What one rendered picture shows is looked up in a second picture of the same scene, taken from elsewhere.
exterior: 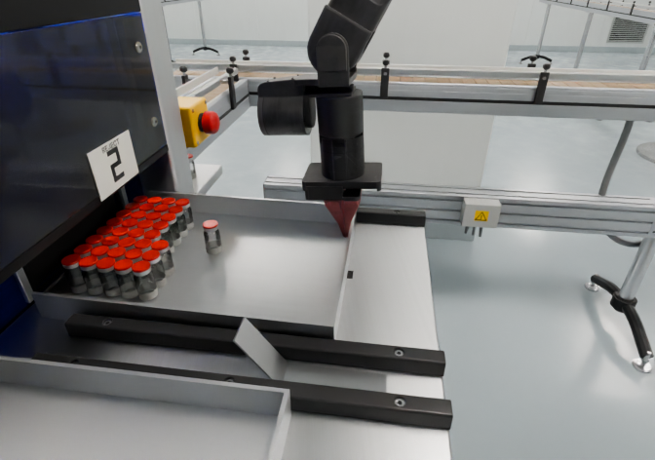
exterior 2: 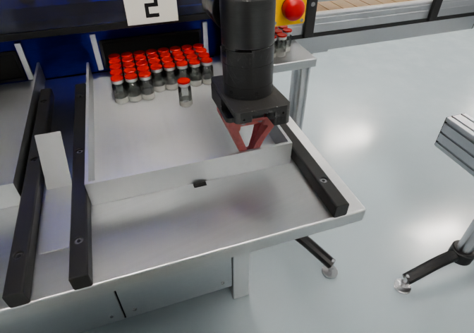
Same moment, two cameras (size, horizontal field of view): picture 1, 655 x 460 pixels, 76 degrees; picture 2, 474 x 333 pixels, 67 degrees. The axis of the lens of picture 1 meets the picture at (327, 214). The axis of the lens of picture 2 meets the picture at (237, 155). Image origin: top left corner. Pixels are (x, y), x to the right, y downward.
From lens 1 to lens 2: 49 cm
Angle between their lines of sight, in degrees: 52
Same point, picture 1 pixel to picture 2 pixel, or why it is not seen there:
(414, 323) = (146, 250)
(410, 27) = not seen: outside the picture
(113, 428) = (10, 137)
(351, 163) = (231, 79)
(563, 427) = not seen: outside the picture
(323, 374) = (63, 207)
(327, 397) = (21, 209)
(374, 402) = (16, 238)
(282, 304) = (137, 159)
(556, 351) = not seen: outside the picture
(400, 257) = (252, 212)
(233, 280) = (155, 125)
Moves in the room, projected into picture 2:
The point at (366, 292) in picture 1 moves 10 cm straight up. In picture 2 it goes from (177, 203) to (167, 137)
